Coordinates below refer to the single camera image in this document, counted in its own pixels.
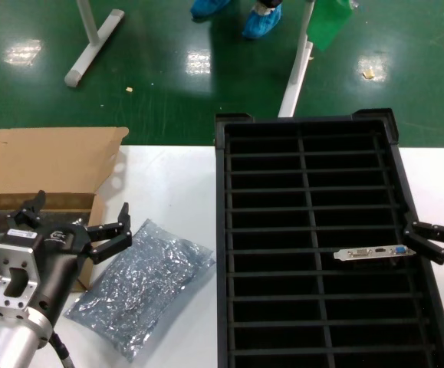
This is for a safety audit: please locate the grey left arm cable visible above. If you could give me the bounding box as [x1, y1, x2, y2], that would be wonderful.
[48, 333, 75, 368]

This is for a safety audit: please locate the white table leg with foot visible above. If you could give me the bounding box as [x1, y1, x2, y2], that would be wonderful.
[63, 0, 126, 88]
[277, 0, 317, 118]

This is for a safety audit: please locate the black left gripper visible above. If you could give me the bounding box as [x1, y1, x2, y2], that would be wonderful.
[0, 189, 133, 325]

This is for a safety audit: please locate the silver left wrist bracket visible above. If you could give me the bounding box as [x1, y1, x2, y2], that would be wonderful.
[0, 243, 41, 311]

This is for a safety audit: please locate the grey antistatic bag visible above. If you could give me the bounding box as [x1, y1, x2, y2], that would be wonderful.
[63, 218, 217, 363]

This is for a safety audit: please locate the green tablecloth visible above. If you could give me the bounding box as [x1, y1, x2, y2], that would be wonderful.
[308, 0, 355, 53]

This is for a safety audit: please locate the graphics card with metal bracket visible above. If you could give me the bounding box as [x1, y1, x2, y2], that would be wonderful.
[332, 246, 417, 262]

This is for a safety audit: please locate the black slotted container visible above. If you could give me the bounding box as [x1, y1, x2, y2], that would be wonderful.
[213, 108, 444, 368]

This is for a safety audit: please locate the brown cardboard box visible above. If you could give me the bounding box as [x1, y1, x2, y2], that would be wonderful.
[0, 126, 130, 293]

